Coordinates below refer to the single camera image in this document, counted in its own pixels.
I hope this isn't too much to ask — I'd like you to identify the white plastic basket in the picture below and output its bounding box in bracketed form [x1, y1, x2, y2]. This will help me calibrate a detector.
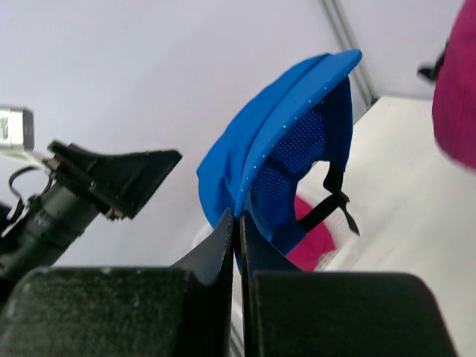
[189, 159, 369, 272]

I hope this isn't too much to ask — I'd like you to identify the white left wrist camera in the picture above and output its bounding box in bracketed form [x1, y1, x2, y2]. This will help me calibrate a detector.
[0, 106, 46, 167]

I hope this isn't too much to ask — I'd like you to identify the pink cap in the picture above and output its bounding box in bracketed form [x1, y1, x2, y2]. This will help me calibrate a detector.
[418, 0, 475, 170]
[284, 195, 338, 272]

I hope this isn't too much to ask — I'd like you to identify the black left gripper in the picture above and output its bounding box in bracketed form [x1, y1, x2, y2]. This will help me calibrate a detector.
[1, 141, 234, 356]

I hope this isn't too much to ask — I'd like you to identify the left aluminium corner profile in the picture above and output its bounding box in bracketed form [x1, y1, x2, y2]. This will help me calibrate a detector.
[319, 0, 375, 109]

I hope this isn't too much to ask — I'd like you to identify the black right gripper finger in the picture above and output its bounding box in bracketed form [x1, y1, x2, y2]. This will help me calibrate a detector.
[240, 213, 457, 357]

